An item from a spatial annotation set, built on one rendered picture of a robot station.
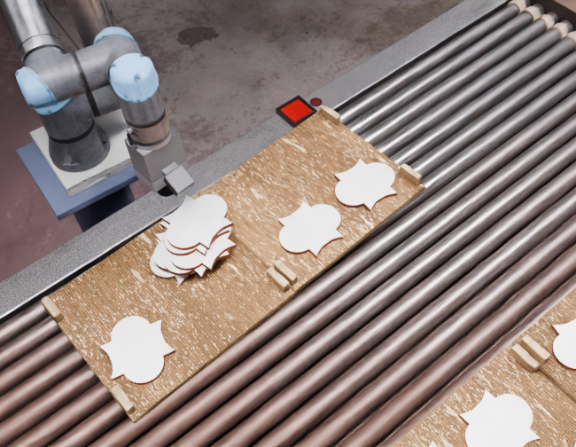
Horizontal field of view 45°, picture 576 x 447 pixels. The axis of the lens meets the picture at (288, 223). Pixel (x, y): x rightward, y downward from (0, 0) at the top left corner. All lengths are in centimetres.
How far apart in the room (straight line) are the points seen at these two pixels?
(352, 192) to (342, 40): 193
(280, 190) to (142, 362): 51
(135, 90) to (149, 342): 52
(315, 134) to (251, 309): 51
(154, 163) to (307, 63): 209
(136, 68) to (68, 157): 63
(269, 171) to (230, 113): 149
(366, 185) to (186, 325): 52
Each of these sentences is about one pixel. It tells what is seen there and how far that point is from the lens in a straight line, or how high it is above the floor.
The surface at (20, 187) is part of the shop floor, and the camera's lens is 311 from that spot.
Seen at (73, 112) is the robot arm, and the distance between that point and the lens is 171.
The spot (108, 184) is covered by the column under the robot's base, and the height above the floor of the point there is 87.
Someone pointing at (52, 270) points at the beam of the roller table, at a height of 92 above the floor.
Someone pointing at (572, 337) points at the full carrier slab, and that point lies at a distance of 149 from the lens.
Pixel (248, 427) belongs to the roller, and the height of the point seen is 92.
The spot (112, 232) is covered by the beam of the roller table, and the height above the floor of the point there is 92.
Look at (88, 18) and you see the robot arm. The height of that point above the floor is 126.
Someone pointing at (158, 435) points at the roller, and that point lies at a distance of 140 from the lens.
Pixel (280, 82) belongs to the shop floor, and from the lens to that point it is 326.
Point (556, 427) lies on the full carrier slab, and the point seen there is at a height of 94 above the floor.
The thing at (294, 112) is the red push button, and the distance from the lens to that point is 181.
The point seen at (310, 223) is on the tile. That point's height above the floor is 95.
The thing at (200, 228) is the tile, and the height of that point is 101.
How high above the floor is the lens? 221
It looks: 54 degrees down
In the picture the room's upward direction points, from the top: 4 degrees counter-clockwise
